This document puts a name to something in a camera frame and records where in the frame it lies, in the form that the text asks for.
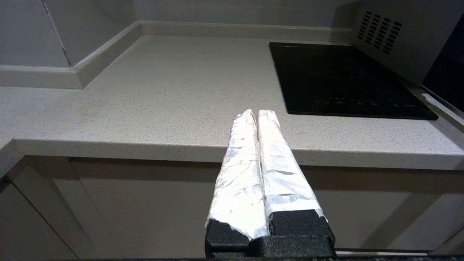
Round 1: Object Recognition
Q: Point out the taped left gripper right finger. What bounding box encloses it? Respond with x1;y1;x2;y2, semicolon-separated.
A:
257;109;336;241

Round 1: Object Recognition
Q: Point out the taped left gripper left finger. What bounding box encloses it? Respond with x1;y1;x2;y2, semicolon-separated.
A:
204;109;270;254

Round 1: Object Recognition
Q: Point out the microwave door with dark glass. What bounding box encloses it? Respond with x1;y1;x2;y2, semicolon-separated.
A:
420;14;464;133

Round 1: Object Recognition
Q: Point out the silver Panasonic microwave oven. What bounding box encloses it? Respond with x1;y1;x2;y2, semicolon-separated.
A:
349;0;464;87

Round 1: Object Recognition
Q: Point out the beige cabinet door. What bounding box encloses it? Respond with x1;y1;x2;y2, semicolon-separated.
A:
430;228;464;256
69;157;464;258

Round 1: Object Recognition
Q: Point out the black induction cooktop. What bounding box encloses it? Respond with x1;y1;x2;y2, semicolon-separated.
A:
269;42;439;120

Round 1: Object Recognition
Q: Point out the angled cabinet corner panel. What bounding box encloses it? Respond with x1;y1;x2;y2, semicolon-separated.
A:
0;156;122;261

